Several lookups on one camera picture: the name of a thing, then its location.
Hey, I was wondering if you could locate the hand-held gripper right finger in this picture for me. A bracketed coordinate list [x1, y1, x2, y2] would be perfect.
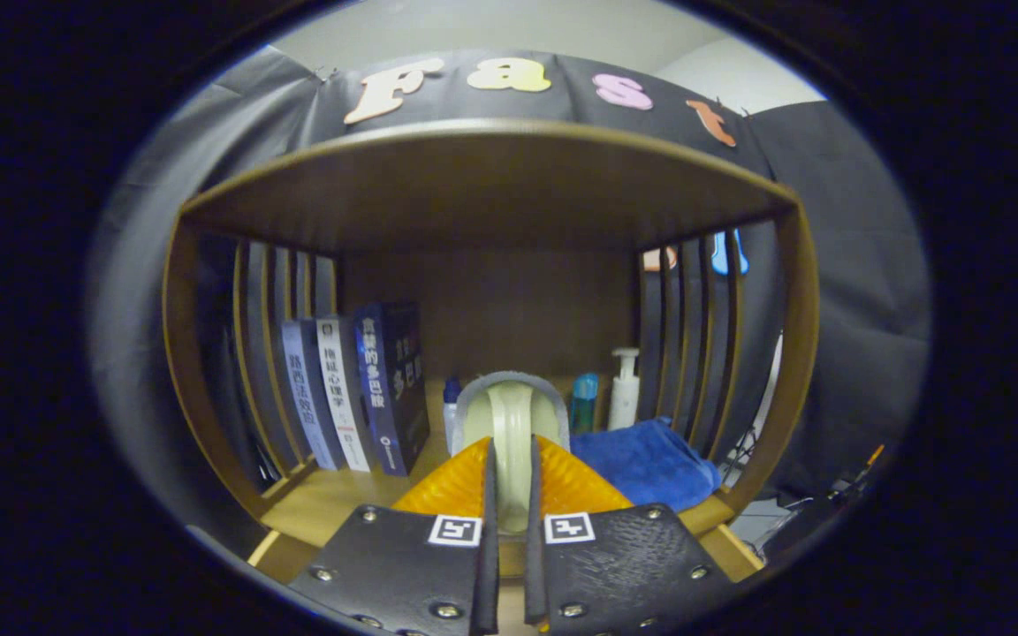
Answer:
[522, 434, 737, 636]

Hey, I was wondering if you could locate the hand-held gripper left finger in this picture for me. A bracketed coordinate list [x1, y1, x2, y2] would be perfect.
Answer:
[285, 435, 501, 636]

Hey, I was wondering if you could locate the pale green handled scrub brush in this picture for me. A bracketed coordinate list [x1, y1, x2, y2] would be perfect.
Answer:
[452, 371, 572, 535]

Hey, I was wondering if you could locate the wooden drawer with black knob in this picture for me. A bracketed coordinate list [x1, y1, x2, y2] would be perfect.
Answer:
[247, 523, 768, 586]

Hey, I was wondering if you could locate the wooden cabinet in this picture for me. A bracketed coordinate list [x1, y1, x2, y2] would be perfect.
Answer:
[162, 117, 821, 586]

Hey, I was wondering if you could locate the white bottle with blue cap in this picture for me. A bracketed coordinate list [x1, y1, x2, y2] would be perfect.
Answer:
[442, 377, 466, 456]

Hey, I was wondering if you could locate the folded blue towel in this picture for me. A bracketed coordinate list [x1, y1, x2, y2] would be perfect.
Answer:
[567, 417, 723, 514]

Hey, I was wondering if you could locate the teal capped bottle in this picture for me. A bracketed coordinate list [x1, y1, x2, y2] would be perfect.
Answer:
[569, 372, 600, 435]

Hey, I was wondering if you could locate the white pump bottle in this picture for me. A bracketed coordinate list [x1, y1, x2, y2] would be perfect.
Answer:
[607, 347, 642, 431]

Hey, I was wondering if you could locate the dark navy book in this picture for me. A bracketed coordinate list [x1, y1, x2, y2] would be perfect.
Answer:
[353, 300, 431, 478]

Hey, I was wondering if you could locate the white book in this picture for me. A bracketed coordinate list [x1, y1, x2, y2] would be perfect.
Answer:
[315, 315, 377, 473]

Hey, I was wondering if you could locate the light blue book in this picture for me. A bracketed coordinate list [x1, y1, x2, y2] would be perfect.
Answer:
[280, 318, 344, 472]

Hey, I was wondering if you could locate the black equipment with orange part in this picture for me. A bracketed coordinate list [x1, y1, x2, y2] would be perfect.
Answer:
[761, 443, 888, 562]

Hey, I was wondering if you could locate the black backdrop cloth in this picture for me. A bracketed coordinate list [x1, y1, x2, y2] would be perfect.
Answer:
[89, 46, 931, 531]

